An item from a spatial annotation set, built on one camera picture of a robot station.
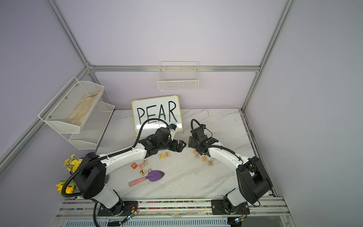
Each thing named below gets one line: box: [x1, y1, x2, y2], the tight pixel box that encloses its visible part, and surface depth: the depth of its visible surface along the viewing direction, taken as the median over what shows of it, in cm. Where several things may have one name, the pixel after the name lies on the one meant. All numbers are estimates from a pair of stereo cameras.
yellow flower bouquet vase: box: [63, 153, 83, 175], surface depth 66 cm
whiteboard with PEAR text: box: [131, 95, 183, 139], surface depth 103 cm
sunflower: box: [55, 179, 76, 195], surface depth 59 cm
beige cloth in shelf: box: [66, 90, 101, 127], surface depth 80 cm
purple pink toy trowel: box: [128, 169, 165, 187], surface depth 84 cm
